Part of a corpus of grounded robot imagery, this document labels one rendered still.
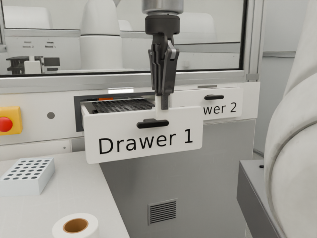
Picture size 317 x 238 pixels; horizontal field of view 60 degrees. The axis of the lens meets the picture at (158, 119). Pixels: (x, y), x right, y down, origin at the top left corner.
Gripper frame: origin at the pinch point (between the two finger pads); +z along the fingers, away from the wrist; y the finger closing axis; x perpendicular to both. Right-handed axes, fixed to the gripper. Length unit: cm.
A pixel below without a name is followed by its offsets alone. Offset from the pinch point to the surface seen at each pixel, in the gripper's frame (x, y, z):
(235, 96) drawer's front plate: -39.2, 26.2, 3.3
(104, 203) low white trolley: 15.3, -6.7, 17.3
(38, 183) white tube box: 27.9, 1.5, 14.5
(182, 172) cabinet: -19.3, 28.1, 31.2
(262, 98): -171, 160, 34
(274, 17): -171, 154, -42
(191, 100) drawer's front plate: -21.3, 26.2, 3.9
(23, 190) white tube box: 31.0, 2.3, 15.9
